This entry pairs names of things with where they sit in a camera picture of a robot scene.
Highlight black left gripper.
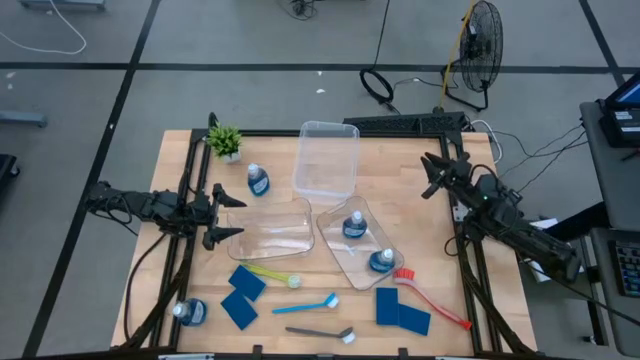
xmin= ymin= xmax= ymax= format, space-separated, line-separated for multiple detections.
xmin=185 ymin=182 xmax=248 ymax=252

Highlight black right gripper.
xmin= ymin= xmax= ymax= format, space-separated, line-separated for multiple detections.
xmin=420 ymin=151 xmax=474 ymax=201

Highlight blue dish soap bottle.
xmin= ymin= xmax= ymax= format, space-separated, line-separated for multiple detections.
xmin=342 ymin=210 xmax=369 ymax=240
xmin=368 ymin=248 xmax=396 ymax=275
xmin=172 ymin=297 xmax=209 ymax=328
xmin=247 ymin=162 xmax=271 ymax=198

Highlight blue sponge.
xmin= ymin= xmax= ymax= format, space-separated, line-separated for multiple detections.
xmin=398 ymin=302 xmax=432 ymax=337
xmin=375 ymin=287 xmax=400 ymax=327
xmin=228 ymin=264 xmax=268 ymax=303
xmin=220 ymin=289 xmax=259 ymax=331

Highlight red dish brush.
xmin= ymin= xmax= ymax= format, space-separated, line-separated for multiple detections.
xmin=392 ymin=267 xmax=473 ymax=332

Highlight black keyboard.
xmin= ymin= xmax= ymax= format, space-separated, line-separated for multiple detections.
xmin=342 ymin=111 xmax=469 ymax=135

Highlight small potted green plant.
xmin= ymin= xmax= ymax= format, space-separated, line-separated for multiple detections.
xmin=206 ymin=123 xmax=244 ymax=165

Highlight yellow dish brush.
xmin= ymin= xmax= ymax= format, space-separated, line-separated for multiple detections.
xmin=241 ymin=262 xmax=303 ymax=290

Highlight clear rectangular plastic bin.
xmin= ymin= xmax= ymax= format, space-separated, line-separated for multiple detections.
xmin=292 ymin=120 xmax=361 ymax=206

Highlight black floor fan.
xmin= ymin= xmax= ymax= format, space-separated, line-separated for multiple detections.
xmin=439 ymin=0 xmax=505 ymax=112

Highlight blue dish brush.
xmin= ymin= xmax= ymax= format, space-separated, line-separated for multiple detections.
xmin=271 ymin=292 xmax=340 ymax=315

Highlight grey dish brush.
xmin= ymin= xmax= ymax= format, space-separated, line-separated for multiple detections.
xmin=284 ymin=326 xmax=357 ymax=346

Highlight black desk bar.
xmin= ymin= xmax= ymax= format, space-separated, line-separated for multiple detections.
xmin=544 ymin=202 xmax=611 ymax=241

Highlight grey desk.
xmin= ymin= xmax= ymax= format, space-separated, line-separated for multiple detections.
xmin=579 ymin=99 xmax=640 ymax=356

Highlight black laptop computer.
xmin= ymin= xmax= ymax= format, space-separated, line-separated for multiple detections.
xmin=597 ymin=72 xmax=640 ymax=149

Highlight black keypad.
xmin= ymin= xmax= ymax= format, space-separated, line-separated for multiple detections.
xmin=607 ymin=239 xmax=640 ymax=299

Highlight black floor object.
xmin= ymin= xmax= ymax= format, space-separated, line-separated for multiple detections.
xmin=0 ymin=153 xmax=21 ymax=194

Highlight grey metal floor bar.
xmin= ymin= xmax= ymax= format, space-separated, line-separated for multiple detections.
xmin=0 ymin=109 xmax=49 ymax=129

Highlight grey furniture base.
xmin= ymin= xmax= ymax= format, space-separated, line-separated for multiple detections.
xmin=18 ymin=0 xmax=107 ymax=12

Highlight clear handled plastic bin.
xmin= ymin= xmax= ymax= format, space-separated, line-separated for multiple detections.
xmin=315 ymin=195 xmax=405 ymax=292
xmin=226 ymin=197 xmax=316 ymax=262

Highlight white cable loop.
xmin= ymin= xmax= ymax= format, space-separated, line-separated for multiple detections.
xmin=469 ymin=118 xmax=504 ymax=166

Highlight black aluminium frame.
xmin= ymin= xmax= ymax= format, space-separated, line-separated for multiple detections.
xmin=119 ymin=112 xmax=539 ymax=360

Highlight thin black desk cables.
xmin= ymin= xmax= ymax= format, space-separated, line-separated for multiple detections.
xmin=492 ymin=124 xmax=589 ymax=194

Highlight black coiled cable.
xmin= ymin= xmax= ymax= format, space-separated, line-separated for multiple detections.
xmin=359 ymin=0 xmax=401 ymax=116

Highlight yellow hanging cable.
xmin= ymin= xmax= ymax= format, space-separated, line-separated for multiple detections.
xmin=433 ymin=0 xmax=476 ymax=112

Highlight black cable bundle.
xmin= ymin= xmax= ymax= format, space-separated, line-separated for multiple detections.
xmin=277 ymin=0 xmax=321 ymax=21

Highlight white floor cable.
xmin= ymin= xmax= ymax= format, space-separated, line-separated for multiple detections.
xmin=0 ymin=0 xmax=88 ymax=56

